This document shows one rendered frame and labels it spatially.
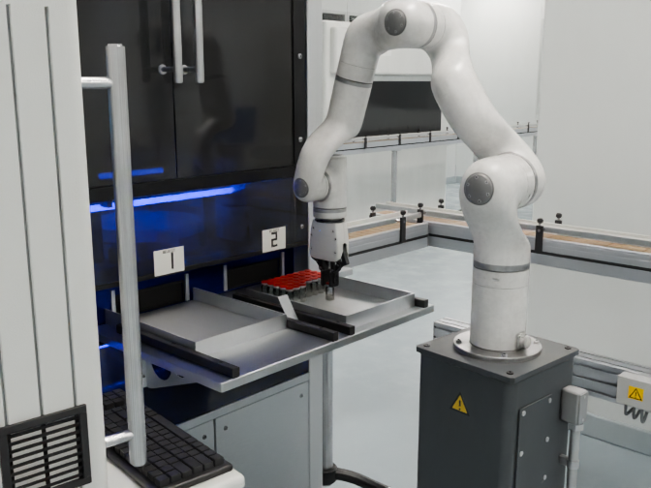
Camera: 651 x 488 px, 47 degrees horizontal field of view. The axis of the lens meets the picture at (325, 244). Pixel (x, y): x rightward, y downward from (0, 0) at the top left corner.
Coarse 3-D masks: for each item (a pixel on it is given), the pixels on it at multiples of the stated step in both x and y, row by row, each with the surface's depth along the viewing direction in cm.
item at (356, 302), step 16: (336, 288) 206; (352, 288) 202; (368, 288) 198; (384, 288) 195; (304, 304) 179; (320, 304) 190; (336, 304) 190; (352, 304) 190; (368, 304) 190; (384, 304) 180; (400, 304) 185; (352, 320) 172; (368, 320) 176
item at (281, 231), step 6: (276, 228) 202; (282, 228) 203; (264, 234) 199; (270, 234) 200; (282, 234) 204; (264, 240) 199; (270, 240) 201; (276, 240) 202; (282, 240) 204; (264, 246) 199; (270, 246) 201; (276, 246) 203; (282, 246) 204; (264, 252) 200
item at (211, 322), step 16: (176, 304) 190; (192, 304) 190; (208, 304) 190; (224, 304) 186; (240, 304) 182; (112, 320) 174; (144, 320) 177; (160, 320) 177; (176, 320) 177; (192, 320) 177; (208, 320) 177; (224, 320) 177; (240, 320) 177; (256, 320) 177; (272, 320) 169; (160, 336) 161; (176, 336) 157; (192, 336) 166; (208, 336) 166; (224, 336) 158; (240, 336) 162; (256, 336) 165; (208, 352) 156
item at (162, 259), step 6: (180, 246) 179; (156, 252) 174; (162, 252) 175; (168, 252) 176; (174, 252) 178; (180, 252) 179; (156, 258) 174; (162, 258) 176; (168, 258) 177; (174, 258) 178; (180, 258) 179; (156, 264) 175; (162, 264) 176; (168, 264) 177; (174, 264) 178; (180, 264) 180; (156, 270) 175; (162, 270) 176; (168, 270) 177; (174, 270) 179; (180, 270) 180
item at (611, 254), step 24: (432, 216) 288; (456, 216) 270; (432, 240) 276; (456, 240) 269; (552, 240) 244; (576, 240) 244; (600, 240) 244; (624, 240) 230; (648, 240) 226; (552, 264) 245; (576, 264) 239; (600, 264) 234; (624, 264) 229; (648, 264) 224
